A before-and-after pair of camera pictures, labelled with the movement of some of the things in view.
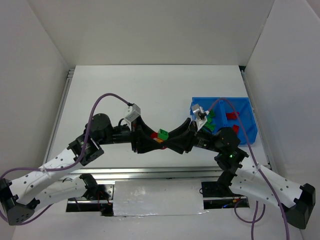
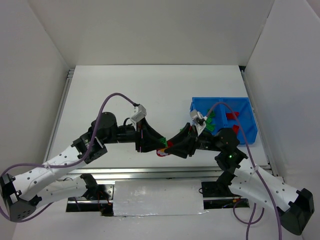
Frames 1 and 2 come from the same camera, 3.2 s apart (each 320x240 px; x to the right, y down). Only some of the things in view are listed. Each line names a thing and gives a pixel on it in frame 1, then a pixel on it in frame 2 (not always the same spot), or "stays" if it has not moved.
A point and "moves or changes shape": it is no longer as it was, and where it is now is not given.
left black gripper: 135,139 stays
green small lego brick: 162,134 moves or changes shape
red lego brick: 235,128 stays
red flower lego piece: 154,136 moves or changes shape
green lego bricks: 212,114 stays
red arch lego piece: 231,116 stays
